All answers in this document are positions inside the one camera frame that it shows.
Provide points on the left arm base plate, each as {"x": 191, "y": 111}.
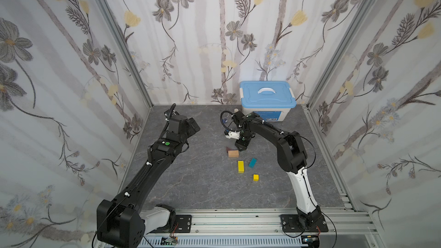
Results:
{"x": 177, "y": 224}

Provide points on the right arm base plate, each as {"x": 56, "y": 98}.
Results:
{"x": 290, "y": 224}

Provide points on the aluminium frame rail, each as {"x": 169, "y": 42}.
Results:
{"x": 340, "y": 221}

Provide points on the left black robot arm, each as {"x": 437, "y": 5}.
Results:
{"x": 119, "y": 222}

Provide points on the tan wooden rectangular block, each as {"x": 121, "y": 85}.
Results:
{"x": 233, "y": 154}

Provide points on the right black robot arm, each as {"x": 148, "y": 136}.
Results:
{"x": 291, "y": 157}

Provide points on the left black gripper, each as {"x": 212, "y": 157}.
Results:
{"x": 191, "y": 131}

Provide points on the white slotted cable duct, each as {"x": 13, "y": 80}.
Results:
{"x": 224, "y": 242}

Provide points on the blue lid storage box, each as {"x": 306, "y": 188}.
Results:
{"x": 271, "y": 100}

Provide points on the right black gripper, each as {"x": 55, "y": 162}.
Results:
{"x": 242, "y": 140}

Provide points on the teal rectangular block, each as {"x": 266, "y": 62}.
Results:
{"x": 252, "y": 163}

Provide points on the yellow rectangular block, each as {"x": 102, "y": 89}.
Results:
{"x": 241, "y": 167}

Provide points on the small circuit board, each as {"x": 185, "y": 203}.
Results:
{"x": 169, "y": 241}

